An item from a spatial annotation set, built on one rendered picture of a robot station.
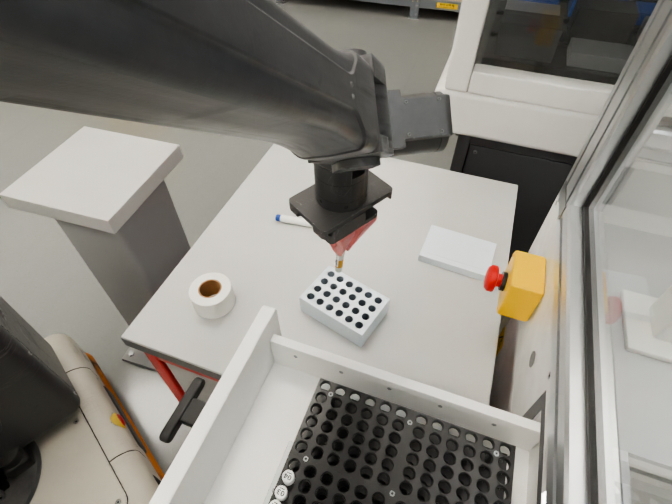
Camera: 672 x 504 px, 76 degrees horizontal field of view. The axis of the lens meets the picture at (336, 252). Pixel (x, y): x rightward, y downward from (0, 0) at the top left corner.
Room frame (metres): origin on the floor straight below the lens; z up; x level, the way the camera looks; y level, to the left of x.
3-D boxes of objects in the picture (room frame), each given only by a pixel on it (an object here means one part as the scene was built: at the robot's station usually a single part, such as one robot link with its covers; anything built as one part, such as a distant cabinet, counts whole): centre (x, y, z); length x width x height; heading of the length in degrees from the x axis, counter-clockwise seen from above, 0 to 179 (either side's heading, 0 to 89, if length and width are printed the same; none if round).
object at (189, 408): (0.18, 0.16, 0.91); 0.07 x 0.04 x 0.01; 160
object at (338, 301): (0.40, -0.01, 0.78); 0.12 x 0.08 x 0.04; 55
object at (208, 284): (0.42, 0.21, 0.78); 0.07 x 0.07 x 0.04
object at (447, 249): (0.53, -0.23, 0.77); 0.13 x 0.09 x 0.02; 66
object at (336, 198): (0.36, -0.01, 1.08); 0.10 x 0.07 x 0.07; 130
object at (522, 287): (0.37, -0.27, 0.88); 0.07 x 0.05 x 0.07; 160
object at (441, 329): (0.55, -0.03, 0.38); 0.62 x 0.58 x 0.76; 160
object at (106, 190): (0.80, 0.56, 0.38); 0.30 x 0.30 x 0.76; 73
